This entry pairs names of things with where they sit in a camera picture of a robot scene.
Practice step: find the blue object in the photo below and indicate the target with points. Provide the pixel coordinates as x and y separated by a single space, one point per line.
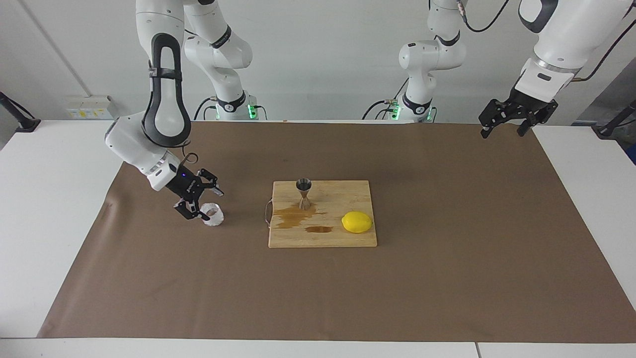
632 154

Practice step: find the white wall socket box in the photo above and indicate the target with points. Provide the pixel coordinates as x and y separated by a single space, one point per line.
89 107

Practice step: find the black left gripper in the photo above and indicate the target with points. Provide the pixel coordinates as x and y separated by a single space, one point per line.
529 104

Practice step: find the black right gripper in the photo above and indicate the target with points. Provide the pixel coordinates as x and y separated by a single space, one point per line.
186 188

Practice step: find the yellow lemon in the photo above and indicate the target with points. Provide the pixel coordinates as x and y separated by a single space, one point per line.
357 222

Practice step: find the black clamp stand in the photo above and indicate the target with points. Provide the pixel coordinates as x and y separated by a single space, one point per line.
613 124
22 122

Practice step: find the small clear glass cup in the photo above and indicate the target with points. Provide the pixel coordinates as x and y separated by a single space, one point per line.
214 216

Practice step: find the steel double jigger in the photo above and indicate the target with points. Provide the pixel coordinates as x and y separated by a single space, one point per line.
303 191

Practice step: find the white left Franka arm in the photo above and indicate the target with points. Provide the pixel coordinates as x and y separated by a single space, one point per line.
566 35

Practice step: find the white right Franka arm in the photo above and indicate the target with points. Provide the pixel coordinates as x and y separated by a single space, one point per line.
166 99

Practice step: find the brown paper table mat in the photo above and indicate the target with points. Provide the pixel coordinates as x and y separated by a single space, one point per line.
198 288

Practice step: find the wooden cutting board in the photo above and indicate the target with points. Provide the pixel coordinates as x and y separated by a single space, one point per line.
338 199

